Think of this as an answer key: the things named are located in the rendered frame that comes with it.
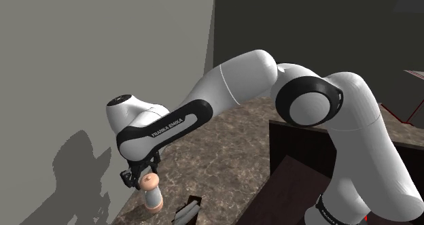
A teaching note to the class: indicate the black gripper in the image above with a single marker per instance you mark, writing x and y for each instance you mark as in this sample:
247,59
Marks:
143,165

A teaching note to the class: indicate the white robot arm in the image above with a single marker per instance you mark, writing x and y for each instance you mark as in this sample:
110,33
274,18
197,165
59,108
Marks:
357,141

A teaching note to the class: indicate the peach and white pepper mill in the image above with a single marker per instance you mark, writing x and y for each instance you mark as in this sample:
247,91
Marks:
153,196

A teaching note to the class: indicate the black box with grey pieces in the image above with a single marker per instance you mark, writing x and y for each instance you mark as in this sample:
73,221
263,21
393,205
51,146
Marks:
187,211

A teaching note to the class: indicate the dark brown robot stand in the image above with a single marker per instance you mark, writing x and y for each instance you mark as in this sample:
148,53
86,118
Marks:
291,191

